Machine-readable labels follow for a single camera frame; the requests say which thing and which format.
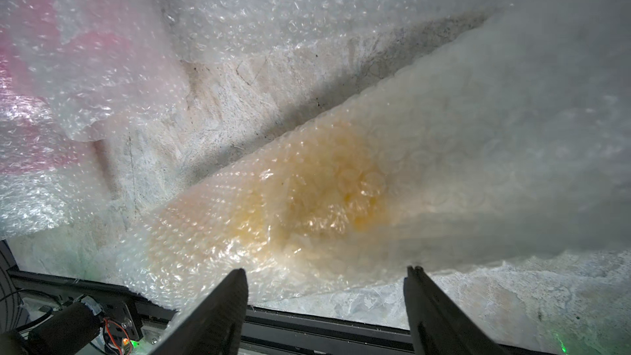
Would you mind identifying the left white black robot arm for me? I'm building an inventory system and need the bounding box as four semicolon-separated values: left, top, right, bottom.
1;302;101;355

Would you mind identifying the bubble wrap of magenta glass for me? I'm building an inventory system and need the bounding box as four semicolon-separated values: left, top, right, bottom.
1;0;187;239

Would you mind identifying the magenta wine glass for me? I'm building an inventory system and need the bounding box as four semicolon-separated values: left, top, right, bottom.
1;0;137;175

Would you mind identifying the yellow wine glass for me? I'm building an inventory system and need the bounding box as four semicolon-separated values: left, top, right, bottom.
153;121;387;255

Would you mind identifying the black front mounting rail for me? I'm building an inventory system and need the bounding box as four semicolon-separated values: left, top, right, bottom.
0;241;558;355

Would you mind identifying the bubble wrap of yellow glass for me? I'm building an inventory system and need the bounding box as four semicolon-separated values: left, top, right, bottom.
118;0;630;310

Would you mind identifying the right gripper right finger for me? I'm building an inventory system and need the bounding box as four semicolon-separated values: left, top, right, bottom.
404;266;507;355

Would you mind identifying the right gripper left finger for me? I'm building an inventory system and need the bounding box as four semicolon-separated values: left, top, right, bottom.
152;269;249;355

